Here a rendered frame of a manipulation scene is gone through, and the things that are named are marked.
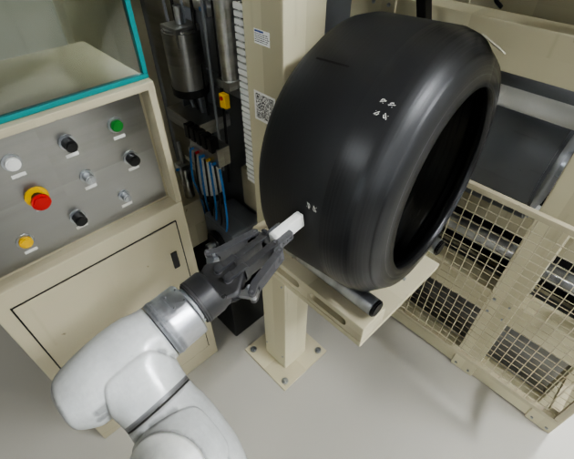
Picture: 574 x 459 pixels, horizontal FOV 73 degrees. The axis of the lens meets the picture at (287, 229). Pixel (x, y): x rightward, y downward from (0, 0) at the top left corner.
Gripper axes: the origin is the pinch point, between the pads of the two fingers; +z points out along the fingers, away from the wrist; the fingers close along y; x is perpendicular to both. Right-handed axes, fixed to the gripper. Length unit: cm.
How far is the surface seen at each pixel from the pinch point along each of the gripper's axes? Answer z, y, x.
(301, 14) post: 30.8, 24.7, -20.1
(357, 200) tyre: 7.7, -9.0, -7.0
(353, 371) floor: 27, 3, 124
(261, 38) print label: 25.1, 31.5, -15.8
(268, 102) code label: 23.1, 29.8, -2.3
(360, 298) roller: 11.8, -8.1, 28.8
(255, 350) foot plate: 2, 41, 119
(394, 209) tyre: 12.5, -13.0, -4.0
